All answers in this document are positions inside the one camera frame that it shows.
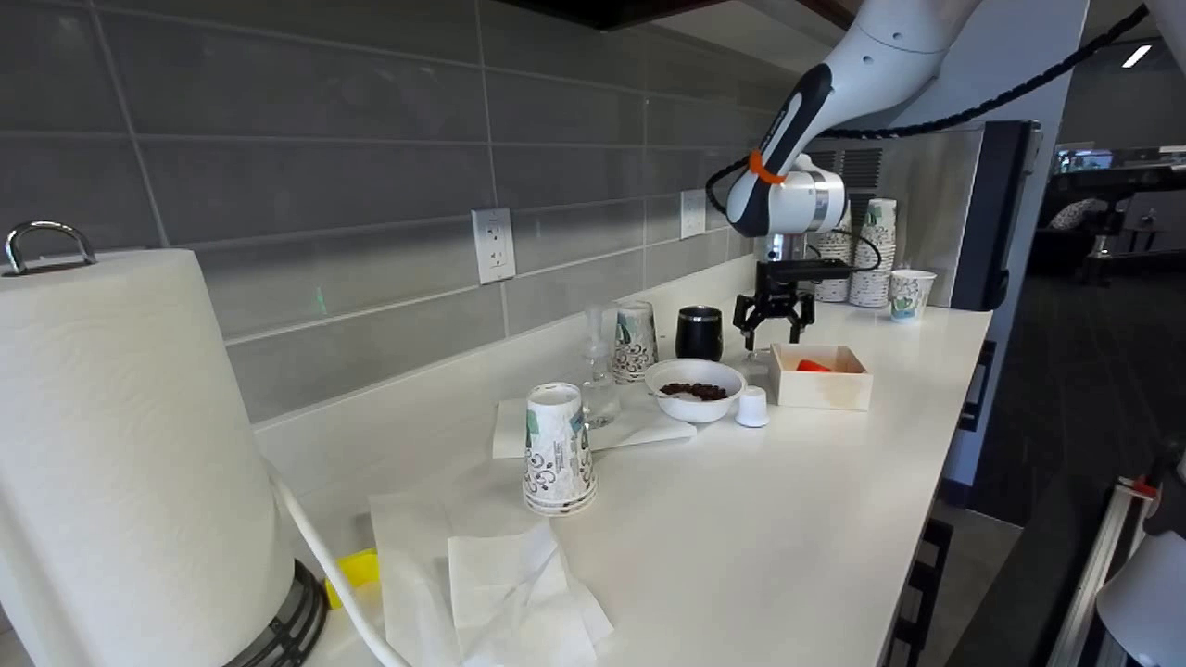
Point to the orange object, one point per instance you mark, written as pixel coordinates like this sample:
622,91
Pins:
813,366

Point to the metal paper towel holder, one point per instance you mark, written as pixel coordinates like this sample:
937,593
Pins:
287,616

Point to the stack of paper cups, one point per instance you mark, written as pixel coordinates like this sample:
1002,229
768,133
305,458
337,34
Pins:
874,259
834,248

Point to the folded white napkin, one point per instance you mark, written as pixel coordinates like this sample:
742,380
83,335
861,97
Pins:
639,431

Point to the wooden box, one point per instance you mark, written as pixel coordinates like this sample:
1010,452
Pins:
820,391

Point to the black thermos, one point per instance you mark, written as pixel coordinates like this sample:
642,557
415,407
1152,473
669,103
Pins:
699,335

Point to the white bowl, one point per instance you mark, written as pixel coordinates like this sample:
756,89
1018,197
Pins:
695,408

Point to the dark upper cabinet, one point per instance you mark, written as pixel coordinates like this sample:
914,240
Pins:
630,9

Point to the wall socket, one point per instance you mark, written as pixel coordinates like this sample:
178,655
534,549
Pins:
494,245
693,214

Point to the monitor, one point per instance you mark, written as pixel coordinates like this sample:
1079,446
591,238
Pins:
1084,161

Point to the crumpled white napkin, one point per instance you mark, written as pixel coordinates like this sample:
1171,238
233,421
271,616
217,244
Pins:
519,602

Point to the heap of coffee beans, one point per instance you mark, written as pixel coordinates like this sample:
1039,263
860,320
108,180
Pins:
695,391

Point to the paper towel roll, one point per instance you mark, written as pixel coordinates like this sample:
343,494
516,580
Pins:
120,445

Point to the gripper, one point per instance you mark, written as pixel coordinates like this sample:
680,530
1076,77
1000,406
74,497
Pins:
778,295

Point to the clear glass bottle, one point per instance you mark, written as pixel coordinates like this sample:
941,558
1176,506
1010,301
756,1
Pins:
599,389

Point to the ceiling light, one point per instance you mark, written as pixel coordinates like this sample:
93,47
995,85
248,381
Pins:
1137,56

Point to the silver and black appliance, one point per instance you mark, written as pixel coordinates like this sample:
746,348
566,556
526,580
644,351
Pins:
936,204

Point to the upturned patterned paper cup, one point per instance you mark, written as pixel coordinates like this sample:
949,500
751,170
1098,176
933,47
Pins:
558,449

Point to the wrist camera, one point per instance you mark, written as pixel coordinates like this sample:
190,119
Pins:
815,270

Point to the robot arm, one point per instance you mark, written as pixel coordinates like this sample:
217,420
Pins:
871,56

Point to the large white napkin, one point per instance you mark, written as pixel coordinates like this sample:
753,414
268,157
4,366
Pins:
412,556

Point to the small white pod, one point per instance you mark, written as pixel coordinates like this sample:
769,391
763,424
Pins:
752,409

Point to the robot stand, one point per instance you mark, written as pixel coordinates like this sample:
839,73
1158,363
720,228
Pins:
1098,565

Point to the yellow plastic object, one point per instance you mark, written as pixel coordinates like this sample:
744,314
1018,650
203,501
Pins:
357,570

